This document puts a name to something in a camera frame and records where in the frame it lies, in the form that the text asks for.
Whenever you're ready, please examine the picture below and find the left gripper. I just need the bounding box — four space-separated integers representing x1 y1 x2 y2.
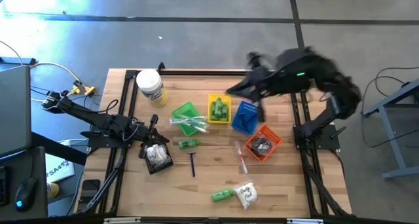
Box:
130 124 170 148

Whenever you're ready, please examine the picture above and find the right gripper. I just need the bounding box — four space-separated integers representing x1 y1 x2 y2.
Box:
225 68 284 98

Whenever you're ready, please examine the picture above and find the clear bag of cotton pads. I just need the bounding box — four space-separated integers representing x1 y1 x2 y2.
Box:
153 144 172 166
232 180 259 210
146 145 158 162

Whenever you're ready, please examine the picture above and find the dark blue razor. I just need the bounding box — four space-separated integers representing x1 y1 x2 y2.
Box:
187 151 198 178
256 98 266 123
237 112 256 128

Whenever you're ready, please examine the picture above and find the clear bag of black items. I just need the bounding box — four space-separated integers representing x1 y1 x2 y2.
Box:
250 136 273 158

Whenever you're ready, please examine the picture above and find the bagged red white toothbrush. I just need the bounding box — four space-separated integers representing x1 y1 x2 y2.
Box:
234 140 249 176

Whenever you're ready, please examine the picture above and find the blue plastic basket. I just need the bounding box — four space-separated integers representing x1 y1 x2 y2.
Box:
230 100 259 136

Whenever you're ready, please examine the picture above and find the yellow plastic basket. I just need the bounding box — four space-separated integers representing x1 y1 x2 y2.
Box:
207 93 232 124

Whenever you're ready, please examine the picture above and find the black plastic basket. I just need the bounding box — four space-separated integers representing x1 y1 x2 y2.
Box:
139 141 174 176

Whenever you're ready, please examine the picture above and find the green plastic basket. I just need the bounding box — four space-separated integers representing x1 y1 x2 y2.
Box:
171 101 208 137

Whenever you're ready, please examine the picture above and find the orange plastic basket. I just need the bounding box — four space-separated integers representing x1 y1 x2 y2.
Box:
244 124 283 162

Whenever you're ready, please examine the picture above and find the yellow Lysol wipes canister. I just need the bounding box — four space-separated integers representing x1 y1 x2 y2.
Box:
136 68 170 108

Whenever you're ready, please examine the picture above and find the white printed box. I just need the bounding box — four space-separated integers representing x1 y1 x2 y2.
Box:
45 153 75 184

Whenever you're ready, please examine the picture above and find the black computer desk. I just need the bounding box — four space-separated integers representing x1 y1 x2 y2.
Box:
0 147 48 220

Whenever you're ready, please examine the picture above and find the black computer mouse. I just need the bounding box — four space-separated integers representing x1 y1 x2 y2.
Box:
14 177 38 213

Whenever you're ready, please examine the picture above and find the grey computer monitor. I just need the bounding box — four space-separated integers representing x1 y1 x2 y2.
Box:
0 65 33 158

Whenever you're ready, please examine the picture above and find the black keyboard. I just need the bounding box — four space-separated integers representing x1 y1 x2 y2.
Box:
0 166 10 208

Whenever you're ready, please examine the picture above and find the grey metal table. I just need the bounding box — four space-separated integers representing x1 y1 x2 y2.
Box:
361 79 419 181

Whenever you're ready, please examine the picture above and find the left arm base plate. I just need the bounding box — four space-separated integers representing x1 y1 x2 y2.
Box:
80 129 132 150

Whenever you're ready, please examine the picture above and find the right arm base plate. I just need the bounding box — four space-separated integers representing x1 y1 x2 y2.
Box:
293 124 346 150

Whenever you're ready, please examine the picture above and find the yellow cable connector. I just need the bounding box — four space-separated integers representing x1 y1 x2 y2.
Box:
70 81 96 97

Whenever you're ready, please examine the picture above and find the white cable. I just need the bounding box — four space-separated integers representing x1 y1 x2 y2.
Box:
0 39 82 87

